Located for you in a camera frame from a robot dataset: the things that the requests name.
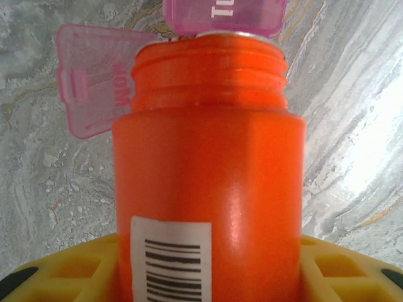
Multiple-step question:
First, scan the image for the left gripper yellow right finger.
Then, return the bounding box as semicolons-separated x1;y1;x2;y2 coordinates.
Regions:
299;234;403;302

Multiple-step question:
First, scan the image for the orange pill bottle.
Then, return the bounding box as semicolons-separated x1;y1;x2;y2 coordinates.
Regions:
111;30;307;302

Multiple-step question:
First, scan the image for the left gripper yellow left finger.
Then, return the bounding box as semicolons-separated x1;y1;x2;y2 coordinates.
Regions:
0;234;121;302

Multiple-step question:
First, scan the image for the pink and green pill organizer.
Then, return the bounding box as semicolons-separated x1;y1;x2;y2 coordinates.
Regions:
55;0;289;140

